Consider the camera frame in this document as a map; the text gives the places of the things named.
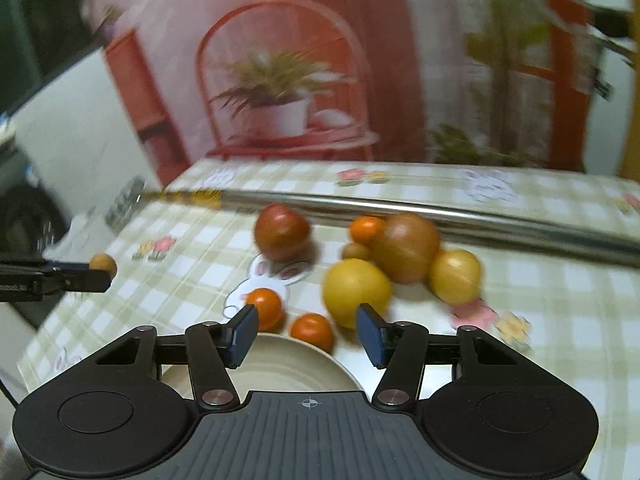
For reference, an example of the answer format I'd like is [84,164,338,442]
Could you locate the small brown longan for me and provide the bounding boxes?
[341,242,370,261]
[89,254,117,280]

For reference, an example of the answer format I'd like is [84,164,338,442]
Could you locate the small orange tangerine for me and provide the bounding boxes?
[290,313,335,353]
[245,287,284,332]

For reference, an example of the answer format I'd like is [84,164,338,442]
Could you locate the yellow lemon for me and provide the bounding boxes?
[321,259,393,330]

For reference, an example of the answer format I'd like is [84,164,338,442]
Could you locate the small yellow passion fruit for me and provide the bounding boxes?
[427,249,484,307]

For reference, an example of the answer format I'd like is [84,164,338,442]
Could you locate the large brown red apple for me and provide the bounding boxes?
[371,212,440,284]

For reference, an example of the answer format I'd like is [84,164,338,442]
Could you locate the washing machine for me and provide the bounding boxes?
[1,134,70,264]

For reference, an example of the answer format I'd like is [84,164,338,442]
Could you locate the beige ceramic plate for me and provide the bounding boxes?
[160,332,367,403]

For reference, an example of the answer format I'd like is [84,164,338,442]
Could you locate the dark red tomato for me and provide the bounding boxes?
[254,204,311,263]

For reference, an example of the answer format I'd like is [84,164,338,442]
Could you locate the telescopic metal pole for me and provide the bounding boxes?
[134,186,640,269]

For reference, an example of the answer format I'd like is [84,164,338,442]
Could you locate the printed room backdrop cloth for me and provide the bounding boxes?
[80,0,596,182]

